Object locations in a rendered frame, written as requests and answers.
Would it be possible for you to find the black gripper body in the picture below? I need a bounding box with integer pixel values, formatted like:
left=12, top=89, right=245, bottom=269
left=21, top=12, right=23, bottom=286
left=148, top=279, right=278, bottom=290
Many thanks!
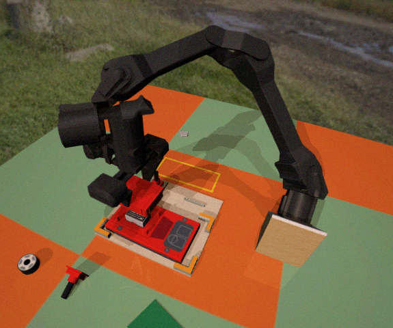
left=87, top=133, right=169, bottom=208

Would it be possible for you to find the black toy tyre with grey wheel hub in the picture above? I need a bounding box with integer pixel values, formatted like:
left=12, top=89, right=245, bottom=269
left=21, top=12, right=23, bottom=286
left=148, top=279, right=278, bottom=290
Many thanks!
left=17, top=254, right=40, bottom=275

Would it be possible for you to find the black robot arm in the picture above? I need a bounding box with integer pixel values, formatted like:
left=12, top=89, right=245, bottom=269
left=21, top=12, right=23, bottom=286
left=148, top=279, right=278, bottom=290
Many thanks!
left=57, top=25, right=329, bottom=227

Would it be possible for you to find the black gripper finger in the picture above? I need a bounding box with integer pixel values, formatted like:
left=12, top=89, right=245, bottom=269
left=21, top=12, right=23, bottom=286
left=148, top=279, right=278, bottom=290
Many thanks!
left=141, top=155, right=163, bottom=182
left=122, top=189, right=133, bottom=207

